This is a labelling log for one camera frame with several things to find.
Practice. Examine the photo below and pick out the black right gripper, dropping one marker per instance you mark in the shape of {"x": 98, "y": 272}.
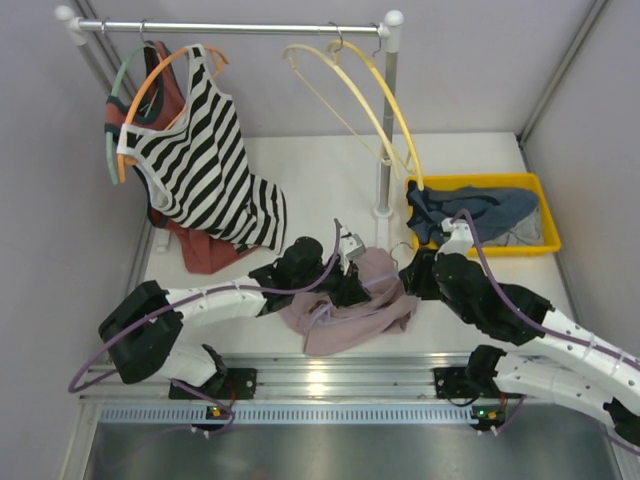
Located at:
{"x": 415, "y": 275}

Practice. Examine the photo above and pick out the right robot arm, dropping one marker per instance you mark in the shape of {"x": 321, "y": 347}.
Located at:
{"x": 554, "y": 358}

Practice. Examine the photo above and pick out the slotted cable duct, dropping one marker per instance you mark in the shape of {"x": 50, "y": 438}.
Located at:
{"x": 302, "y": 414}

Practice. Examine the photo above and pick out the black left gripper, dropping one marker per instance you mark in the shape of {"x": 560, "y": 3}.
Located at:
{"x": 351, "y": 288}

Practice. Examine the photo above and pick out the yellow hanger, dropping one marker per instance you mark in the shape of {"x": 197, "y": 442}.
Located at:
{"x": 411, "y": 163}

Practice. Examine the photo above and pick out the pink tank top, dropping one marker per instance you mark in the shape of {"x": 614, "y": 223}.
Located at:
{"x": 350, "y": 320}

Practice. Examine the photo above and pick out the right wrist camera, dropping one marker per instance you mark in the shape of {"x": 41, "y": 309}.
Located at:
{"x": 456, "y": 229}

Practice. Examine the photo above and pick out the blue tank top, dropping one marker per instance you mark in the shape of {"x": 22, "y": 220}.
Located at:
{"x": 494, "y": 211}

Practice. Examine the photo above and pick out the black white striped tank top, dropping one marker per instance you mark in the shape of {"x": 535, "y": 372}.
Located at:
{"x": 197, "y": 172}

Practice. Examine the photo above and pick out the yellow plastic bin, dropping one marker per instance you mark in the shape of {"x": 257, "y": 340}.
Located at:
{"x": 527, "y": 181}

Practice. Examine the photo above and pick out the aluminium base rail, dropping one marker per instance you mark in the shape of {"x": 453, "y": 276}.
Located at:
{"x": 346, "y": 378}

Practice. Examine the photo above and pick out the grey garment in bin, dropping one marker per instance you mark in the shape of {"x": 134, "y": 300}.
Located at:
{"x": 527, "y": 233}

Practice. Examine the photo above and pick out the white clothes rack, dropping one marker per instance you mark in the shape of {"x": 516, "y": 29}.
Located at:
{"x": 388, "y": 33}

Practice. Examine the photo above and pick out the lilac hanger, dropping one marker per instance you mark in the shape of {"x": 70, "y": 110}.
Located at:
{"x": 360, "y": 290}

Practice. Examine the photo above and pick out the orange hanger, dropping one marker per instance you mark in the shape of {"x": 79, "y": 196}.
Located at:
{"x": 179, "y": 120}

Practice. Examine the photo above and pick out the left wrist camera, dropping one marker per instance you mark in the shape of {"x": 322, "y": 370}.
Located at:
{"x": 350, "y": 245}

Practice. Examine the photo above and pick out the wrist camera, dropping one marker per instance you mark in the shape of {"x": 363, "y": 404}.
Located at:
{"x": 456, "y": 229}
{"x": 350, "y": 245}

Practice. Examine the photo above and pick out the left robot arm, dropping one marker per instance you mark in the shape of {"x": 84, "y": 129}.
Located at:
{"x": 145, "y": 333}

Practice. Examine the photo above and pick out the green hanger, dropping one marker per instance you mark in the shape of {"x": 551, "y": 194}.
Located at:
{"x": 117, "y": 110}

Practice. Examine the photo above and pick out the rust red tank top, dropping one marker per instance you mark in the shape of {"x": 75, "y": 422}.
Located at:
{"x": 202, "y": 254}

